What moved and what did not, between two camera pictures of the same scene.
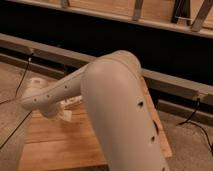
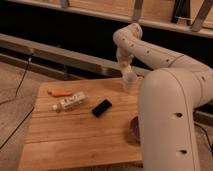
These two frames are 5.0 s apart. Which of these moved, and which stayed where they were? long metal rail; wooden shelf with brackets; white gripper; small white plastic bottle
Moved: white gripper
Stayed: small white plastic bottle; wooden shelf with brackets; long metal rail
